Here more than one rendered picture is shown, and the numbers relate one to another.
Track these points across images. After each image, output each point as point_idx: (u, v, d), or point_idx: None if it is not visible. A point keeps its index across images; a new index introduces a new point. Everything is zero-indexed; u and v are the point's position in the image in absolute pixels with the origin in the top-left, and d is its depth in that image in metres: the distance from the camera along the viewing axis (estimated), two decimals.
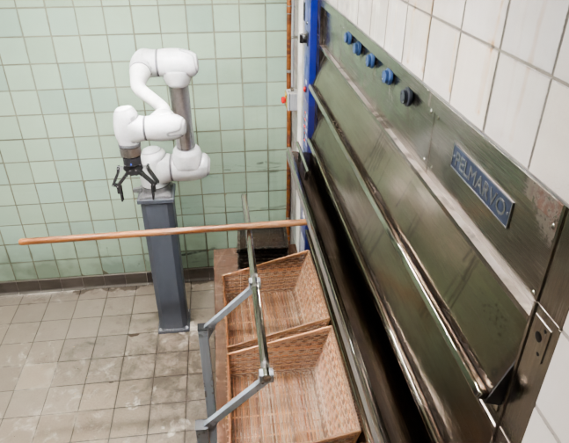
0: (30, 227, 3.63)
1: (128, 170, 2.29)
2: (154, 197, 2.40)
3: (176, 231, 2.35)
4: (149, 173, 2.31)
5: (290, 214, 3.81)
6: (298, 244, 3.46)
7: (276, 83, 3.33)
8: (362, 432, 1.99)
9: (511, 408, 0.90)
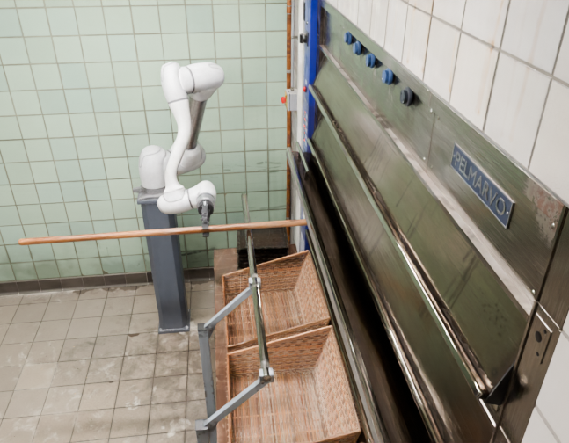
0: (30, 227, 3.63)
1: (201, 216, 2.51)
2: (207, 228, 2.35)
3: (176, 231, 2.35)
4: (202, 207, 2.44)
5: (290, 214, 3.81)
6: (298, 244, 3.46)
7: (276, 83, 3.33)
8: (362, 432, 1.99)
9: (511, 408, 0.90)
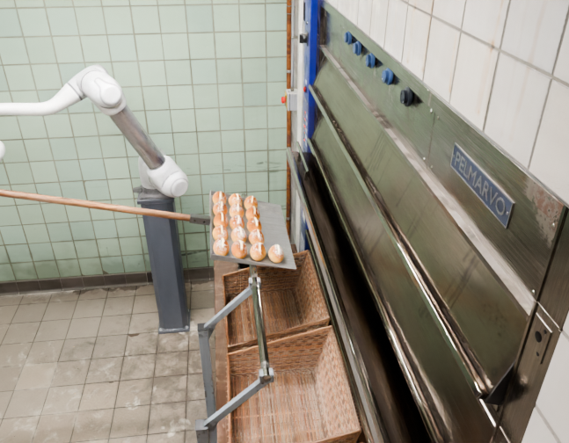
0: (30, 227, 3.63)
1: None
2: None
3: None
4: None
5: (290, 214, 3.81)
6: (298, 244, 3.46)
7: (276, 83, 3.33)
8: (362, 432, 1.99)
9: (511, 408, 0.90)
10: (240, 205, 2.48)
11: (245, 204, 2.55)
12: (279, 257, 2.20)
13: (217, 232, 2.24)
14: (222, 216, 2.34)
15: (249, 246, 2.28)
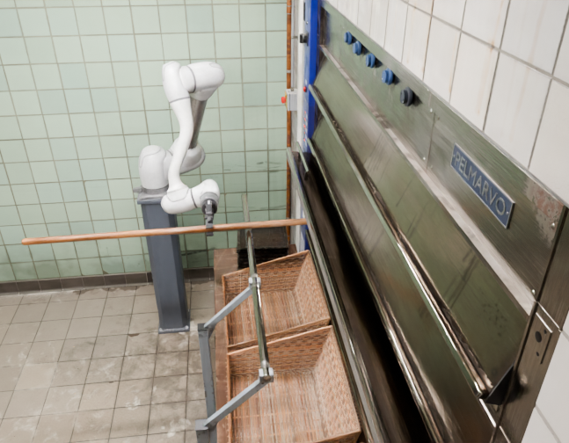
0: (30, 227, 3.63)
1: (205, 215, 2.51)
2: (212, 228, 2.34)
3: (180, 230, 2.35)
4: (206, 206, 2.44)
5: (290, 214, 3.81)
6: (298, 244, 3.46)
7: (276, 83, 3.33)
8: (362, 432, 1.99)
9: (511, 408, 0.90)
10: None
11: None
12: None
13: None
14: None
15: None
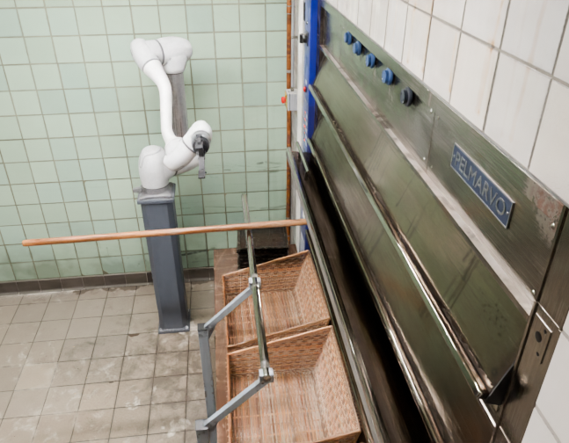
0: (30, 227, 3.63)
1: (196, 152, 2.40)
2: (201, 148, 2.23)
3: (180, 231, 2.35)
4: None
5: (290, 214, 3.81)
6: (298, 244, 3.46)
7: (276, 83, 3.33)
8: (362, 432, 1.99)
9: (511, 408, 0.90)
10: None
11: None
12: None
13: None
14: None
15: None
